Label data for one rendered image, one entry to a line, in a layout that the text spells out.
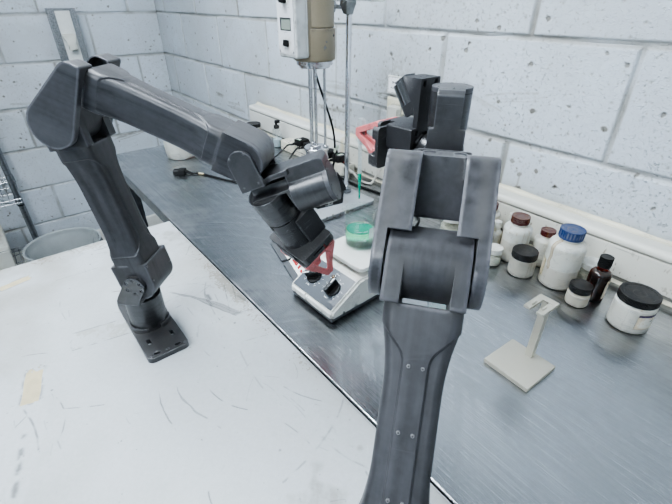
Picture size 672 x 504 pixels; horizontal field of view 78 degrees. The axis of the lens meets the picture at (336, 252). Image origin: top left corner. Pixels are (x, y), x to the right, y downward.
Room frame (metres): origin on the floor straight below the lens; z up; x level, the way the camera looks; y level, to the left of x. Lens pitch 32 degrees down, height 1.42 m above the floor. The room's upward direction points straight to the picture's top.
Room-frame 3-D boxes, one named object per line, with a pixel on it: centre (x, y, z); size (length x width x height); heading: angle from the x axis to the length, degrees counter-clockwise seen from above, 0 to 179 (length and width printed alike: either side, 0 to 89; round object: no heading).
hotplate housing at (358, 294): (0.70, -0.03, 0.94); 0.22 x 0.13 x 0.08; 131
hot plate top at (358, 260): (0.72, -0.05, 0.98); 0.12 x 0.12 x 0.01; 41
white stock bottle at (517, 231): (0.82, -0.41, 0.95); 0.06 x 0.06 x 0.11
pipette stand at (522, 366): (0.48, -0.30, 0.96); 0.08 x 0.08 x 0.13; 36
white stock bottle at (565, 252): (0.72, -0.47, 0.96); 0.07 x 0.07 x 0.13
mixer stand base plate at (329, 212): (1.11, 0.06, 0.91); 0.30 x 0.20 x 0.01; 129
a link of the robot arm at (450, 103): (0.58, -0.15, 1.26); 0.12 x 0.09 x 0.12; 165
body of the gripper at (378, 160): (0.65, -0.12, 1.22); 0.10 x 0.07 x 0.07; 131
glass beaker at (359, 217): (0.74, -0.05, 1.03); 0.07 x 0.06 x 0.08; 93
